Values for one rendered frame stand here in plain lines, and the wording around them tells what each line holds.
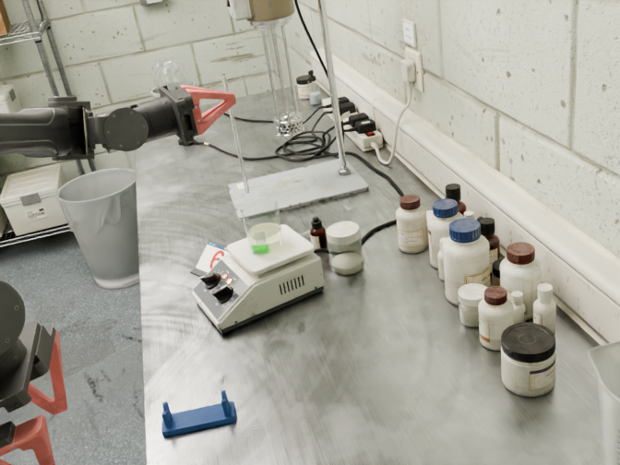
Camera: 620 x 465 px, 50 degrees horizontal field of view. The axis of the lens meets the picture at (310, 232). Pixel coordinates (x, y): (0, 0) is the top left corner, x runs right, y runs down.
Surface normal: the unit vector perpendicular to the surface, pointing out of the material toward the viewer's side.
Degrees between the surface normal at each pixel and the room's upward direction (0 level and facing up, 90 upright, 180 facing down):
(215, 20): 90
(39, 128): 94
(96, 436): 0
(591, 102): 90
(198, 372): 0
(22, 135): 94
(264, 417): 0
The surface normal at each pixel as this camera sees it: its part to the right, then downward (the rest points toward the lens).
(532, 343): -0.15, -0.87
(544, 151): -0.96, 0.24
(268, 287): 0.48, 0.35
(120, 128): 0.37, 0.14
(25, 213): 0.28, 0.41
